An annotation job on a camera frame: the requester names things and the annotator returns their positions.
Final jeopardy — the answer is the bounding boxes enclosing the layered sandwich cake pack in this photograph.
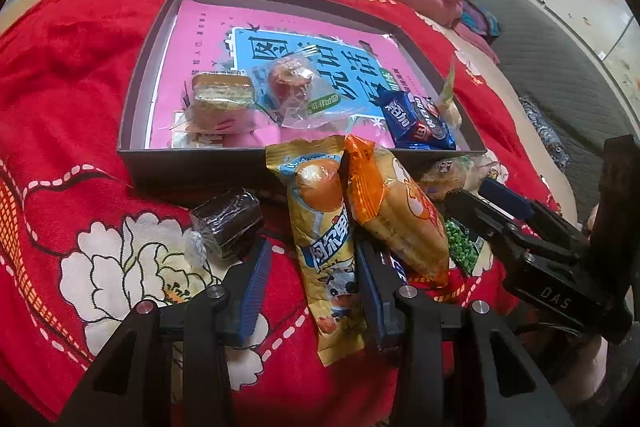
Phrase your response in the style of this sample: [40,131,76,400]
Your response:
[170,72,259,136]

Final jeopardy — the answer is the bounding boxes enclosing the orange bread snack pack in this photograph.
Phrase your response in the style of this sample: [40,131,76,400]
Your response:
[345,135,449,288]

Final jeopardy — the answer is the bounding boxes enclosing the snickers bar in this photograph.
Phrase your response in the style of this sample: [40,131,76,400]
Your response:
[381,251,408,285]

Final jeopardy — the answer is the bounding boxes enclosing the colourful folded cloth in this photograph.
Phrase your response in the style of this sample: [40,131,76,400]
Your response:
[460,0,501,41]

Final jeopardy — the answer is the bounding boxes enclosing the blue oreo pack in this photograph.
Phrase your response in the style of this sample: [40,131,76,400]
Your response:
[376,86,456,150]

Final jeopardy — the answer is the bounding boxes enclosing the clear wrapped red pastry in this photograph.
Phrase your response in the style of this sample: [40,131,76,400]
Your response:
[252,46,349,130]

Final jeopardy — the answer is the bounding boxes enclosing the green pea snack pack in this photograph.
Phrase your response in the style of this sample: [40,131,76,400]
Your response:
[445,219,494,277]

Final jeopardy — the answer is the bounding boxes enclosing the light green snack pack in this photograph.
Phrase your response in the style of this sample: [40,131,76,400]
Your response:
[436,62,462,131]

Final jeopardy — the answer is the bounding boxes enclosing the dark shallow cardboard tray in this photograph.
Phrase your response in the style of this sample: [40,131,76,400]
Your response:
[116,0,487,193]

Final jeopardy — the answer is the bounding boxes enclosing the dark chocolate cake pack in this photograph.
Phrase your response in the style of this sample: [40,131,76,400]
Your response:
[184,188,262,268]

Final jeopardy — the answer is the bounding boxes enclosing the patterned grey cloth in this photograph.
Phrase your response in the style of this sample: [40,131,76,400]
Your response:
[518,96,570,172]

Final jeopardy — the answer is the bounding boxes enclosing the meat floss cake pack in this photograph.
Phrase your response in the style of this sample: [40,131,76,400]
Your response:
[418,154,502,202]

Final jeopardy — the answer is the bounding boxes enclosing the yellow cartoon snack pack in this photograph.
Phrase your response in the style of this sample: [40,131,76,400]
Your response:
[266,135,366,366]

